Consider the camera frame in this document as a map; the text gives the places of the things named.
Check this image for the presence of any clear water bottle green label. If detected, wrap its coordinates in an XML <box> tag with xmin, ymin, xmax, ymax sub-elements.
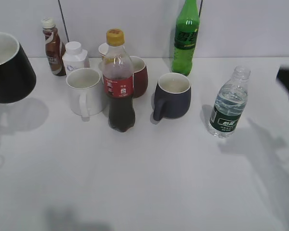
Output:
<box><xmin>209</xmin><ymin>66</ymin><xmax>250</xmax><ymax>138</ymax></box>

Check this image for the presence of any black ceramic cup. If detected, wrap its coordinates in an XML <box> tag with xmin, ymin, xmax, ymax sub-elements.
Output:
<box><xmin>0</xmin><ymin>32</ymin><xmax>36</xmax><ymax>104</ymax></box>

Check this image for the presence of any green soda bottle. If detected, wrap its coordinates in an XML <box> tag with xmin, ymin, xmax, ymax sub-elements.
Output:
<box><xmin>171</xmin><ymin>0</ymin><xmax>200</xmax><ymax>76</ymax></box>

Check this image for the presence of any dark grey ceramic mug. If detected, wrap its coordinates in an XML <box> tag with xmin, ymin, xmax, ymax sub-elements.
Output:
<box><xmin>153</xmin><ymin>73</ymin><xmax>192</xmax><ymax>121</ymax></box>

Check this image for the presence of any red ceramic mug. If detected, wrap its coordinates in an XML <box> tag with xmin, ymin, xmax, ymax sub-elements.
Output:
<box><xmin>130</xmin><ymin>56</ymin><xmax>148</xmax><ymax>98</ymax></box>

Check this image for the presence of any cola bottle yellow cap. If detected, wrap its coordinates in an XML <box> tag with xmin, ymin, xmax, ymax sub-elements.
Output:
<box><xmin>102</xmin><ymin>28</ymin><xmax>135</xmax><ymax>132</ymax></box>

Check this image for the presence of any white ceramic mug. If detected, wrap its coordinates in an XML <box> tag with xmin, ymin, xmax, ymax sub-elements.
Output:
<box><xmin>66</xmin><ymin>68</ymin><xmax>107</xmax><ymax>120</ymax></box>

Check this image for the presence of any white plastic bottle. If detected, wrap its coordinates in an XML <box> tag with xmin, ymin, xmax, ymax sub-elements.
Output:
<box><xmin>62</xmin><ymin>41</ymin><xmax>90</xmax><ymax>76</ymax></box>

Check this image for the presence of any brown coffee drink bottle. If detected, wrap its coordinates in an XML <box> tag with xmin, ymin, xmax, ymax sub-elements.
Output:
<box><xmin>41</xmin><ymin>18</ymin><xmax>66</xmax><ymax>76</ymax></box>

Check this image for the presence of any black wall cable left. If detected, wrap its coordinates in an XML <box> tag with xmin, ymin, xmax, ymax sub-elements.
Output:
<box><xmin>57</xmin><ymin>0</ymin><xmax>70</xmax><ymax>42</ymax></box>

